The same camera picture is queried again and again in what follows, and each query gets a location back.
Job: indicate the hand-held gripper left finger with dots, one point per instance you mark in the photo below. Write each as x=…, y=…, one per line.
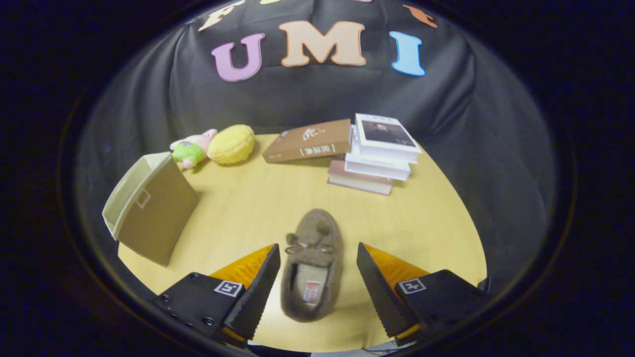
x=258, y=297

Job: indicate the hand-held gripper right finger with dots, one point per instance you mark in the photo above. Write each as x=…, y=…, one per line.
x=379, y=297

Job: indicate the brown fuzzy slipper shoe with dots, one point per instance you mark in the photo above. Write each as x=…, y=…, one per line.
x=317, y=233

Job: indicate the beige fabric storage box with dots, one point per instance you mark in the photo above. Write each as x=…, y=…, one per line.
x=158, y=213

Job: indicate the pinkish brown book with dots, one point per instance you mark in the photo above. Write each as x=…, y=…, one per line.
x=357, y=182

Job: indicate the plain white book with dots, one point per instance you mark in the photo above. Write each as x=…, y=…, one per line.
x=377, y=169

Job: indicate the yellow round plush toy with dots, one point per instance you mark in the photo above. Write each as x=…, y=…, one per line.
x=230, y=145

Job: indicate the pink and green plush toy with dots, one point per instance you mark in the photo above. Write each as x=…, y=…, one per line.
x=191, y=151

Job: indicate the black backdrop cloth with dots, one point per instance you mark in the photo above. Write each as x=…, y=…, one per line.
x=163, y=89

